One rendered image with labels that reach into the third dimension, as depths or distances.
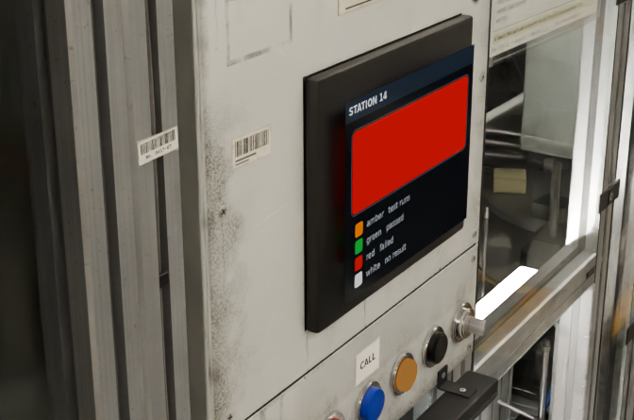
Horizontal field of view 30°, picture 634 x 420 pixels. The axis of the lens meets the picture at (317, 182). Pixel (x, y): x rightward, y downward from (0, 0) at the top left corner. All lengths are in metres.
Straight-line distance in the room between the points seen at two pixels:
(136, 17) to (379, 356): 0.44
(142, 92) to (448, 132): 0.36
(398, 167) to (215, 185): 0.21
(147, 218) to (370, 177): 0.22
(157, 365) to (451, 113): 0.36
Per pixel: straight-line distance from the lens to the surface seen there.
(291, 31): 0.82
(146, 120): 0.72
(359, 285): 0.92
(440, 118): 0.99
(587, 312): 1.61
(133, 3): 0.70
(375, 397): 1.02
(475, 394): 1.16
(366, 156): 0.89
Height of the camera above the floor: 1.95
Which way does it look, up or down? 20 degrees down
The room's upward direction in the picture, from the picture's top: straight up
